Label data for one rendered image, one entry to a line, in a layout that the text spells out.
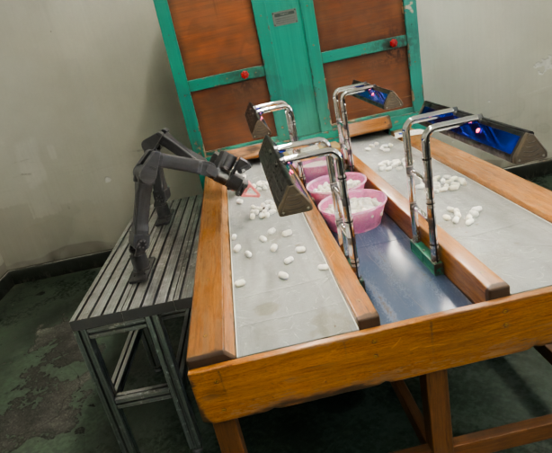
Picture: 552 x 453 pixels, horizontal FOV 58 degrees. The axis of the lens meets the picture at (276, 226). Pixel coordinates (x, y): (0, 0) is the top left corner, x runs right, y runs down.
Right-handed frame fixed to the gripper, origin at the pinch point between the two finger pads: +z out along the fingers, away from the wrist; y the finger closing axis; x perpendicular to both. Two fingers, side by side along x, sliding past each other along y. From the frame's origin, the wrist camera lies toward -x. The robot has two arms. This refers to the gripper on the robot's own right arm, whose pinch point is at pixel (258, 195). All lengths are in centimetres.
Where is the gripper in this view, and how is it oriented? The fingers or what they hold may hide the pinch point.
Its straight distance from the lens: 208.5
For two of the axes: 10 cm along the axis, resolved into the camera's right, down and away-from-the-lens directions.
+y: -1.1, -3.5, 9.3
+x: -4.9, 8.4, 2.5
